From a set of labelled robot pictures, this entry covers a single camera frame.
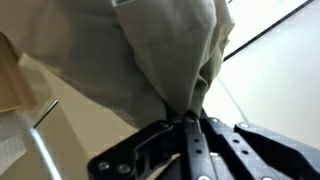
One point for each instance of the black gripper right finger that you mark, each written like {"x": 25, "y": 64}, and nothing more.
{"x": 251, "y": 152}

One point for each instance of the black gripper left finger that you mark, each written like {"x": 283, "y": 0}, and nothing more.
{"x": 138, "y": 156}

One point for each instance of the pale grey clothing piece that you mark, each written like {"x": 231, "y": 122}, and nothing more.
{"x": 145, "y": 60}

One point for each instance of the tan sofa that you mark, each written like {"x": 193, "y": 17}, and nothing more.
{"x": 56, "y": 139}

